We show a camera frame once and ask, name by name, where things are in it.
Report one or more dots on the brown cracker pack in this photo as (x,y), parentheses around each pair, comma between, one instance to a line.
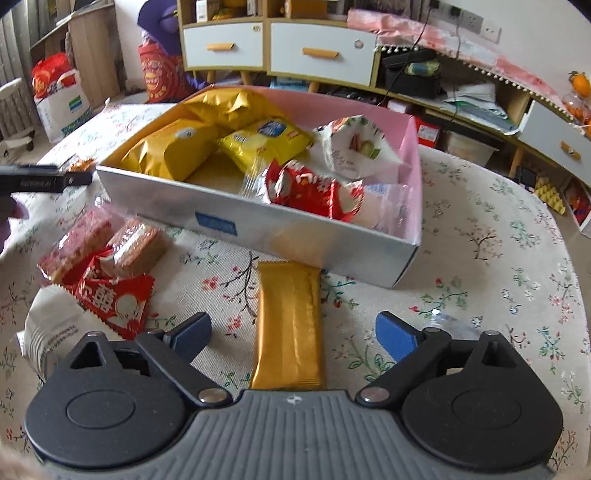
(136,248)

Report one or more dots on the orange fruit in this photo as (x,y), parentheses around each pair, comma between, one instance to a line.
(580,83)

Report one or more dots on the white office chair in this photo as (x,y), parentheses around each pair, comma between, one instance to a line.
(17,123)

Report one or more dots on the red shoe box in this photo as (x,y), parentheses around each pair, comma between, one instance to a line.
(428,133)

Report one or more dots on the pink cracker pack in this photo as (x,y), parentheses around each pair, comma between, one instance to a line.
(89,233)

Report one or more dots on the white shopping bag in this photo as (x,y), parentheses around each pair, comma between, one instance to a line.
(61,103)

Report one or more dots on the large yellow snack bag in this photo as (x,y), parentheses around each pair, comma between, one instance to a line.
(174,151)

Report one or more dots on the pink cloth cover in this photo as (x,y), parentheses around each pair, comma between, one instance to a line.
(393,30)

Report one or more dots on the purple plush toy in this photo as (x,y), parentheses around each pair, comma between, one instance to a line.
(159,19)

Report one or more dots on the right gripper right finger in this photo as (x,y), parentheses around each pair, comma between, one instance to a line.
(415,354)

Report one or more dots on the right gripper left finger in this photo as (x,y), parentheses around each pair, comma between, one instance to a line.
(169,356)

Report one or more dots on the wooden cabinet with drawers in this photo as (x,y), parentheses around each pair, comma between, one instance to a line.
(306,40)

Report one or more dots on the white green snack bag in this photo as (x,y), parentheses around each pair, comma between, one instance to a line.
(355,148)

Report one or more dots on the red white candy packet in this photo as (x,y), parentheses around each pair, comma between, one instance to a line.
(297,186)

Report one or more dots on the wooden desk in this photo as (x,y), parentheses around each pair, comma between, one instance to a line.
(89,34)

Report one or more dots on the pink white cardboard box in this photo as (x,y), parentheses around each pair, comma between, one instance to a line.
(367,255)

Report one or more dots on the yellow crinkled snack bag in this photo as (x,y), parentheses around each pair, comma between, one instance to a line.
(232,108)

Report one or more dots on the red white snack packet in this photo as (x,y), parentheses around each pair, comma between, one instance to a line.
(118,302)

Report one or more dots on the low wooden tv stand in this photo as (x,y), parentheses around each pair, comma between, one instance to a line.
(491,105)

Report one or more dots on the black bag on shelf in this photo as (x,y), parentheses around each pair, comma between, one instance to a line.
(412,72)

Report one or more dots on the small yellow blue packet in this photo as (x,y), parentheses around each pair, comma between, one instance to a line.
(263,142)

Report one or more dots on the gold snack bar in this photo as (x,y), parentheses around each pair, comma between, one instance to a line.
(289,346)

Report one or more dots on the yellow egg tray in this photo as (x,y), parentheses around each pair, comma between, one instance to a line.
(547,192)

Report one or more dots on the red printed bag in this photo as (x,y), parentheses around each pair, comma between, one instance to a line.
(164,75)

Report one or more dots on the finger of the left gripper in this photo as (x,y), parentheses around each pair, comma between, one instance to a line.
(75,179)

